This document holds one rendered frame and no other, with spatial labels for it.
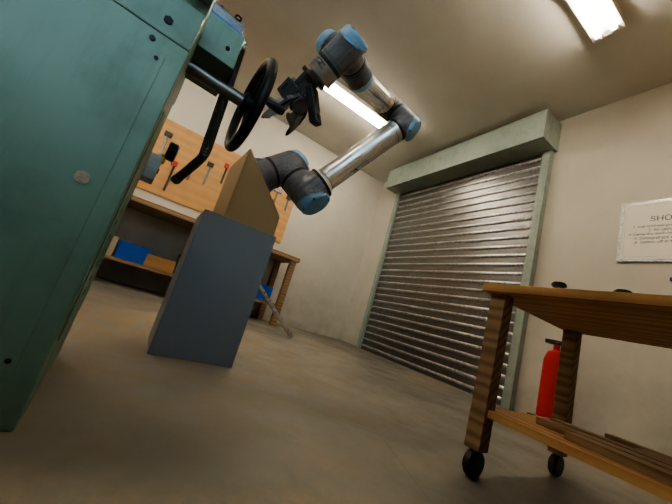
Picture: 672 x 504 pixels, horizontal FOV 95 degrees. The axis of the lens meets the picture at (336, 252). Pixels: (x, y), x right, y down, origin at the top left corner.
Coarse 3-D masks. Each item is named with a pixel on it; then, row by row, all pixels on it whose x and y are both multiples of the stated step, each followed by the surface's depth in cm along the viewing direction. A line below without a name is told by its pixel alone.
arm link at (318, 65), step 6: (318, 54) 91; (312, 60) 92; (318, 60) 89; (324, 60) 90; (312, 66) 91; (318, 66) 90; (324, 66) 90; (318, 72) 91; (324, 72) 91; (330, 72) 91; (318, 78) 93; (324, 78) 92; (330, 78) 92; (336, 78) 94; (324, 84) 93; (330, 84) 94
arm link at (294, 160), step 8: (288, 152) 147; (296, 152) 147; (272, 160) 141; (280, 160) 142; (288, 160) 144; (296, 160) 145; (304, 160) 148; (280, 168) 141; (288, 168) 142; (296, 168) 142; (304, 168) 145; (280, 176) 142; (288, 176) 141; (280, 184) 145
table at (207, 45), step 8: (208, 0) 63; (208, 16) 72; (200, 40) 77; (208, 40) 78; (200, 48) 77; (208, 48) 78; (216, 48) 79; (192, 56) 82; (200, 56) 80; (208, 56) 79; (216, 56) 79; (224, 56) 80; (200, 64) 83; (208, 64) 82; (216, 64) 81; (224, 64) 81; (232, 64) 81; (216, 72) 85; (224, 72) 84; (192, 80) 91; (224, 80) 87; (208, 88) 93
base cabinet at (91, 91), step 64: (0, 0) 46; (64, 0) 50; (0, 64) 46; (64, 64) 50; (128, 64) 55; (0, 128) 46; (64, 128) 50; (128, 128) 55; (0, 192) 46; (64, 192) 50; (128, 192) 62; (0, 256) 46; (64, 256) 50; (0, 320) 46; (64, 320) 50; (0, 384) 46
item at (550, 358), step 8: (560, 344) 224; (552, 352) 224; (544, 360) 226; (552, 360) 221; (544, 368) 224; (552, 368) 220; (544, 376) 222; (552, 376) 218; (544, 384) 220; (552, 384) 217; (544, 392) 218; (552, 392) 215; (544, 400) 217; (552, 400) 214; (536, 408) 221; (544, 408) 215; (552, 408) 213; (544, 416) 214
